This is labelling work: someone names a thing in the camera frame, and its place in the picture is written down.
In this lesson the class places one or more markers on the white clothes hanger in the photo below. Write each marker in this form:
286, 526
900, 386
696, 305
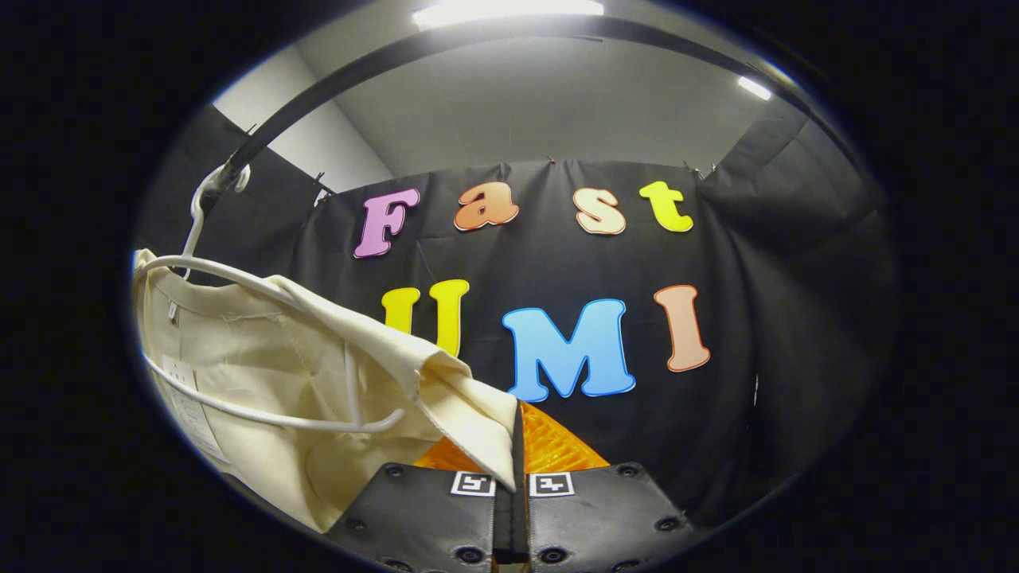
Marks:
194, 223

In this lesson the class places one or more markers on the large ceiling light panel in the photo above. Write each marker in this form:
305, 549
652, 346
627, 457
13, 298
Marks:
509, 12

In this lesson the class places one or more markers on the cream shirt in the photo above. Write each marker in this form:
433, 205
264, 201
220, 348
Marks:
263, 358

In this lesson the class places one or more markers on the black backdrop cloth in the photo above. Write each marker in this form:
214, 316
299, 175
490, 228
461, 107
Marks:
756, 263

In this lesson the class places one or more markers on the small ceiling light panel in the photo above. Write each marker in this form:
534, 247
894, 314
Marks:
754, 87

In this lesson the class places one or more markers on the black clothes rack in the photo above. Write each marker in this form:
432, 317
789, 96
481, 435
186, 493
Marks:
263, 137

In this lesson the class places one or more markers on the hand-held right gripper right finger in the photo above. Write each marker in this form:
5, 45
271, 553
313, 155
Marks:
597, 513

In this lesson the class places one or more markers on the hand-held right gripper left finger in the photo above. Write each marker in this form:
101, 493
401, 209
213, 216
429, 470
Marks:
422, 517

